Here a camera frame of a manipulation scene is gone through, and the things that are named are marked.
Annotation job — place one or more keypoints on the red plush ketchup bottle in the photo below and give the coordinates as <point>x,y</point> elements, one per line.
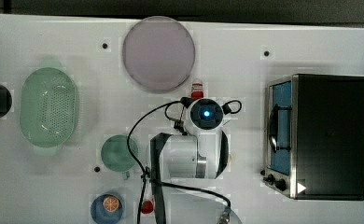
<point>197,89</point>

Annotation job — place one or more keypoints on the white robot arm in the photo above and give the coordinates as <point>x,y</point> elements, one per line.
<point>199,151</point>

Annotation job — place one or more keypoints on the grey round plate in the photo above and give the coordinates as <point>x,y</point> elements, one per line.
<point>158,53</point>

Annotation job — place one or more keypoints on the green round cup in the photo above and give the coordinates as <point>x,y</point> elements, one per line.
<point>115,153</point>

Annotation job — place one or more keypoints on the red strawberry toy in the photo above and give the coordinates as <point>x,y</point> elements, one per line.
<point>147,207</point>

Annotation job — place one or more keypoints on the orange slice toy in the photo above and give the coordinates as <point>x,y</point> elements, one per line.
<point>111,204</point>

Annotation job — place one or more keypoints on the blue bowl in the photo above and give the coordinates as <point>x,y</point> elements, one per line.
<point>99,214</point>

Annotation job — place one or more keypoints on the silver toaster oven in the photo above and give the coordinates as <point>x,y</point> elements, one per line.
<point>315,137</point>

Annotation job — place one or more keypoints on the green perforated colander basket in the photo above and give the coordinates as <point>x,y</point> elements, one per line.
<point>48,107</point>

